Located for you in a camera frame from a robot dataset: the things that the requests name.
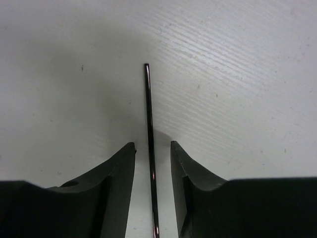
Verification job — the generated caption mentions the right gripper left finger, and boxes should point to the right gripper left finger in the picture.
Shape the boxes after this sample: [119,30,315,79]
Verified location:
[0,142,135,238]

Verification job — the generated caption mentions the black chopstick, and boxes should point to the black chopstick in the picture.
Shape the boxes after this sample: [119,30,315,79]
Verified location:
[144,63,159,238]

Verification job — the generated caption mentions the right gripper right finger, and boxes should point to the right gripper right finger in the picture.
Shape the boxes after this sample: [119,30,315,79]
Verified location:
[170,141,317,238]

